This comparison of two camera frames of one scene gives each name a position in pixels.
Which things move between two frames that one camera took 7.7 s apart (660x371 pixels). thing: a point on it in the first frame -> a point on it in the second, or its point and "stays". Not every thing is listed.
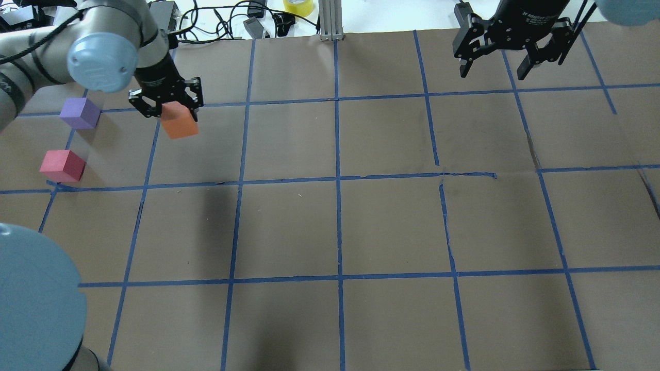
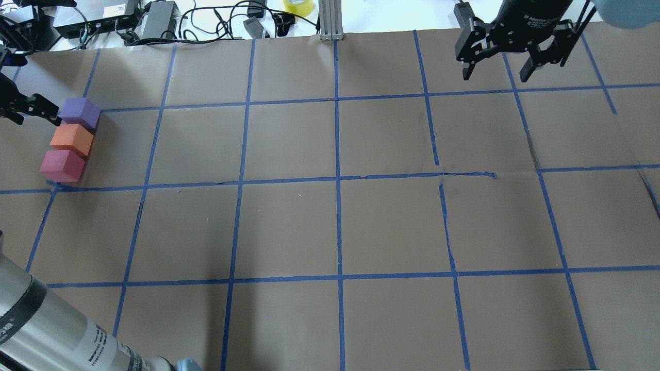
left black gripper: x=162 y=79 -> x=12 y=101
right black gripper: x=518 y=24 stays
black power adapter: x=461 y=11 stays
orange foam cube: x=177 y=120 -> x=72 y=136
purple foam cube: x=80 y=113 stays
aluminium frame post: x=331 y=21 stays
